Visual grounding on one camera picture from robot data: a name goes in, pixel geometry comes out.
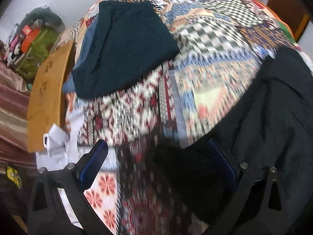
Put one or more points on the wooden lap desk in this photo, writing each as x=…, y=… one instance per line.
x=49, y=90

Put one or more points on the patchwork printed blanket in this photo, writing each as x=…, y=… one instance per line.
x=207, y=53

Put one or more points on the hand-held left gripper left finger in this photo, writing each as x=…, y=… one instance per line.
x=94, y=164

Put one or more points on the folded blue denim garment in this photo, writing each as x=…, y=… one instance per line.
x=86, y=46

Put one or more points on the orange box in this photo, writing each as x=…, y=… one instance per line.
x=30, y=41

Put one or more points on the folded dark teal garment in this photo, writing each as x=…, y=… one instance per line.
x=127, y=46

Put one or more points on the white cloth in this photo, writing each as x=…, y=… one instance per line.
x=58, y=137

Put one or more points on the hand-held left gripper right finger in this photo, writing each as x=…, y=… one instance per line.
x=226, y=164

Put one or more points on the pile of mixed clothes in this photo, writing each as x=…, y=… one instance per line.
x=14, y=46

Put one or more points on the black pants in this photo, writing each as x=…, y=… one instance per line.
x=269, y=102

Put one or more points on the striped pink curtain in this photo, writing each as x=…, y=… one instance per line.
x=12, y=107

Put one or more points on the green patterned storage box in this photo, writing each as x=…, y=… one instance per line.
x=41, y=51

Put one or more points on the yellow printed bag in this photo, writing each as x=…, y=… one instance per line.
x=14, y=176

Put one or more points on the grey long pillow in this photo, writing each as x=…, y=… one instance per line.
x=49, y=17

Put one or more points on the small red box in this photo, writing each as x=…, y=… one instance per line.
x=27, y=29

